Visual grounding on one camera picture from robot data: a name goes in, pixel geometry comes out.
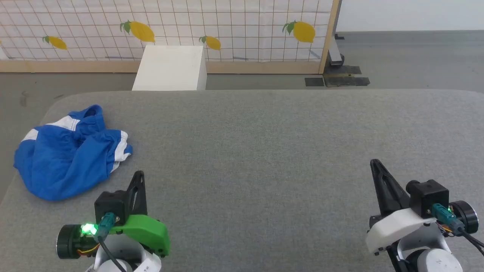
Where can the white rectangular box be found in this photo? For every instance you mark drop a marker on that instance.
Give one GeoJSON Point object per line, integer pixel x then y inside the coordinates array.
{"type": "Point", "coordinates": [170, 68]}

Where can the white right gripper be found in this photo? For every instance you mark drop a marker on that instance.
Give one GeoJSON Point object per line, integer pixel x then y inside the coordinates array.
{"type": "Point", "coordinates": [393, 226]}

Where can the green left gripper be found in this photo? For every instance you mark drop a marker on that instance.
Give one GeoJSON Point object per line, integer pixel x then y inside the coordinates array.
{"type": "Point", "coordinates": [147, 232]}

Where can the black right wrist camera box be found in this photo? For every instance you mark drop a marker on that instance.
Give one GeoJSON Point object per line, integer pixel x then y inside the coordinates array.
{"type": "Point", "coordinates": [429, 194]}

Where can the lemon-print grid partition screen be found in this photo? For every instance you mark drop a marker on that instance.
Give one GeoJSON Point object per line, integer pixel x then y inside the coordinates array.
{"type": "Point", "coordinates": [264, 67]}

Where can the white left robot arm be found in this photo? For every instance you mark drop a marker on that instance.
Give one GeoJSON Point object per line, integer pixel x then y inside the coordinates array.
{"type": "Point", "coordinates": [124, 253]}

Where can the grey metal partition foot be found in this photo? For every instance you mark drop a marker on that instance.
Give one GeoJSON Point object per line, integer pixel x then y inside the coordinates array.
{"type": "Point", "coordinates": [334, 53]}

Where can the grey fabric sofa cushion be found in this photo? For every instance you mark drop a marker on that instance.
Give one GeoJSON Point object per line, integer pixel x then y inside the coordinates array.
{"type": "Point", "coordinates": [264, 158]}

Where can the small black floor mat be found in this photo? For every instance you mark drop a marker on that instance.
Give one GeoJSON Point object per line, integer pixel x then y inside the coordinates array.
{"type": "Point", "coordinates": [314, 82]}

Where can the blue white-striped shorts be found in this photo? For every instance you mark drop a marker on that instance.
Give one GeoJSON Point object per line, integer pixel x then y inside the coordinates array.
{"type": "Point", "coordinates": [64, 162]}

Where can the long black floor mat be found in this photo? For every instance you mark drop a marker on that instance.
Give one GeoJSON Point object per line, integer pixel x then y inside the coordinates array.
{"type": "Point", "coordinates": [348, 81]}

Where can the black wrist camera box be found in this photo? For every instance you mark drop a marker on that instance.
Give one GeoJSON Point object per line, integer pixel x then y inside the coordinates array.
{"type": "Point", "coordinates": [111, 206]}
{"type": "Point", "coordinates": [429, 194]}

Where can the lemon print grid curtain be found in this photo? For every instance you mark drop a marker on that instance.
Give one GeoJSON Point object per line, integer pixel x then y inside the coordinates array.
{"type": "Point", "coordinates": [234, 22]}

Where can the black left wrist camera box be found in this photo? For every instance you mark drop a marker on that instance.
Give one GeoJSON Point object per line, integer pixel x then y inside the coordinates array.
{"type": "Point", "coordinates": [111, 206]}

